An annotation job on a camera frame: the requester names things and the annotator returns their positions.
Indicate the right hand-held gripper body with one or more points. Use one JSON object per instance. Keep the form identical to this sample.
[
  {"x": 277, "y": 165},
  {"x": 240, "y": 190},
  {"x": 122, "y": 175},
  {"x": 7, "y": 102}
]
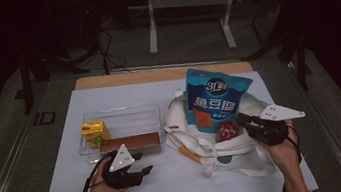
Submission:
[{"x": 269, "y": 131}]

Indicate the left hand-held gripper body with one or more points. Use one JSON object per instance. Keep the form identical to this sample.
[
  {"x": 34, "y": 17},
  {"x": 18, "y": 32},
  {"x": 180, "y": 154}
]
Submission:
[{"x": 119, "y": 179}]

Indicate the brown chocolate box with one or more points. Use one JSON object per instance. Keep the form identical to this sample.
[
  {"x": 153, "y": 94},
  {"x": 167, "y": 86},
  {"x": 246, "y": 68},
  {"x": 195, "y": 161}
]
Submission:
[{"x": 131, "y": 142}]

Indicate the red round snack pack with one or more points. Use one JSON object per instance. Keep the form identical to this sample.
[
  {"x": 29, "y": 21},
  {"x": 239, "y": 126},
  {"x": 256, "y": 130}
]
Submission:
[{"x": 225, "y": 131}]

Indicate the white canvas tote bag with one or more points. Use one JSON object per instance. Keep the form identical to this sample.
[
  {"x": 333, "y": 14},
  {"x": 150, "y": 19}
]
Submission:
[{"x": 233, "y": 149}]

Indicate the clear plastic container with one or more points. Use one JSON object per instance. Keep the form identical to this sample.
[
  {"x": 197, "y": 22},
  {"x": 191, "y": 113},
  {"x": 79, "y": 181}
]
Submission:
[{"x": 135, "y": 121}]

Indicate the yellow drink carton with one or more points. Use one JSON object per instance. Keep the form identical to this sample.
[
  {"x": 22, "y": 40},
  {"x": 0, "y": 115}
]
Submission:
[{"x": 94, "y": 128}]

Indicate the person's right hand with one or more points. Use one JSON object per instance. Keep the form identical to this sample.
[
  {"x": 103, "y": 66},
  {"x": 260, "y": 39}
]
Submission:
[{"x": 286, "y": 155}]

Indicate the blue snack pouch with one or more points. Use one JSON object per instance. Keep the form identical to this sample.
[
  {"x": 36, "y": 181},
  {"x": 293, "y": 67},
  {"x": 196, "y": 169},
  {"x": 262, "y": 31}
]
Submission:
[{"x": 216, "y": 103}]

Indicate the white table mat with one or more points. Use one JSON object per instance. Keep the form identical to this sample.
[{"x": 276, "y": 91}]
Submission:
[{"x": 177, "y": 182}]

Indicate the black metal stand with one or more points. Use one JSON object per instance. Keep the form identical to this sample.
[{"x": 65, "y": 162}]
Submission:
[
  {"x": 302, "y": 67},
  {"x": 26, "y": 82}
]

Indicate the black equipment tower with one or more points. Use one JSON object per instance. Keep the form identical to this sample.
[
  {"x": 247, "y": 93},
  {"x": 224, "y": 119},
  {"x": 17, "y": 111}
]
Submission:
[{"x": 88, "y": 13}]

